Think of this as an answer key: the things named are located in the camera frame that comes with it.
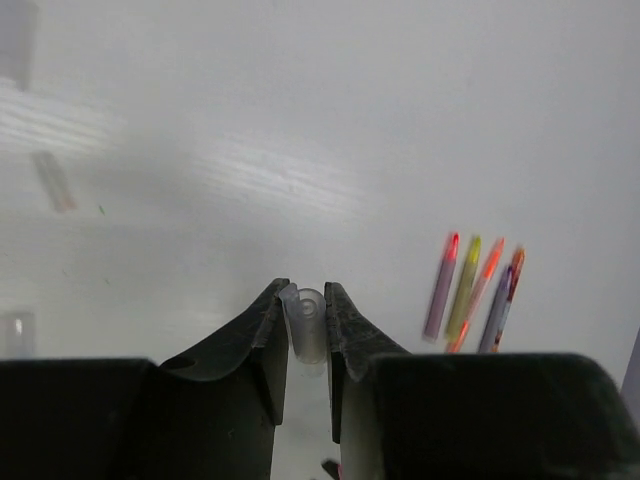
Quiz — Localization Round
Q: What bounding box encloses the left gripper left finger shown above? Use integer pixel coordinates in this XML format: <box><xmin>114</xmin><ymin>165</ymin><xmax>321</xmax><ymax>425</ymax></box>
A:
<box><xmin>1</xmin><ymin>278</ymin><xmax>288</xmax><ymax>479</ymax></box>

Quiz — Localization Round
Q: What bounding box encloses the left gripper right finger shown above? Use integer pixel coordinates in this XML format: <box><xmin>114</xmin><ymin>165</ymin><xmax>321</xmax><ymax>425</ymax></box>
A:
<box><xmin>324</xmin><ymin>282</ymin><xmax>639</xmax><ymax>479</ymax></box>

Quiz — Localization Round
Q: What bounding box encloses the yellow highlighter pen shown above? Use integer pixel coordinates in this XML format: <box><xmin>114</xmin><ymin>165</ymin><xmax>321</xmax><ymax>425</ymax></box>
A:
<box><xmin>445</xmin><ymin>235</ymin><xmax>482</xmax><ymax>343</ymax></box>

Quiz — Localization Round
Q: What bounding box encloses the purple highlighter pen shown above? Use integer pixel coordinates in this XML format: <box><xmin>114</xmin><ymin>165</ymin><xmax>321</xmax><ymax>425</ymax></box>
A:
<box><xmin>478</xmin><ymin>265</ymin><xmax>512</xmax><ymax>353</ymax></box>

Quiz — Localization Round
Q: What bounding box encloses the clear small pen cap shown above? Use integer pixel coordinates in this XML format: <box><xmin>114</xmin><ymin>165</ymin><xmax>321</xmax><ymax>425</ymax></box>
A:
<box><xmin>278</xmin><ymin>283</ymin><xmax>327</xmax><ymax>377</ymax></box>

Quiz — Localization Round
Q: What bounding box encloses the red orange highlighter pen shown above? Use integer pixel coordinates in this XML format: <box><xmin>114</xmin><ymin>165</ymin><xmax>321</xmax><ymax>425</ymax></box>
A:
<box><xmin>492</xmin><ymin>245</ymin><xmax>526</xmax><ymax>352</ymax></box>

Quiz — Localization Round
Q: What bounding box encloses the pink pen cap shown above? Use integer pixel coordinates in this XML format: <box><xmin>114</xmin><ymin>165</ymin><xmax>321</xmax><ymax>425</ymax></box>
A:
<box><xmin>31</xmin><ymin>150</ymin><xmax>77</xmax><ymax>213</ymax></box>

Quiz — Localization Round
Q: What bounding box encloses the purple pen cap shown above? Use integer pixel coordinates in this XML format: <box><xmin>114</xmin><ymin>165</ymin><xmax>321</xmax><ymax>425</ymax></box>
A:
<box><xmin>0</xmin><ymin>0</ymin><xmax>38</xmax><ymax>91</ymax></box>

